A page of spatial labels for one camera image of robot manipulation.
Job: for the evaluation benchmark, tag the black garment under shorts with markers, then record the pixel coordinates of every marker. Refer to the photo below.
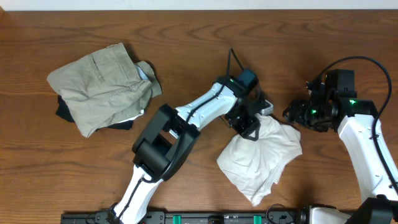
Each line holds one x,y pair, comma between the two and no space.
63,110

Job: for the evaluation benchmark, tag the folded khaki shorts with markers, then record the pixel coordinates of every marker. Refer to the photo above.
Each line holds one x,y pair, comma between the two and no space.
104,88

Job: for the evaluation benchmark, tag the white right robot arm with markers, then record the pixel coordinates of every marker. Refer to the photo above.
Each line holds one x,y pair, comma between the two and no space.
359,128

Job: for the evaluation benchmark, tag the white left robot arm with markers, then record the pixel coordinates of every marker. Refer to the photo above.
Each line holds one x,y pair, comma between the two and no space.
170,135

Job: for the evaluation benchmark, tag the light grey t-shirt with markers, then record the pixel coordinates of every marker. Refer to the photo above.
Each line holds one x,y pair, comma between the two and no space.
255,166

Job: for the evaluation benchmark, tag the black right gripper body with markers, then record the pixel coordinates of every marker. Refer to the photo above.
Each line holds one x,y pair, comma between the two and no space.
311,115

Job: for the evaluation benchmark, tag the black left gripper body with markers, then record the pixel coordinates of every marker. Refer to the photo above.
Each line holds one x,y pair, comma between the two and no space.
244,123

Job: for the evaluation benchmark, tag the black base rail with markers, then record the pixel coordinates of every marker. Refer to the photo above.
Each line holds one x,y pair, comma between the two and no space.
274,214

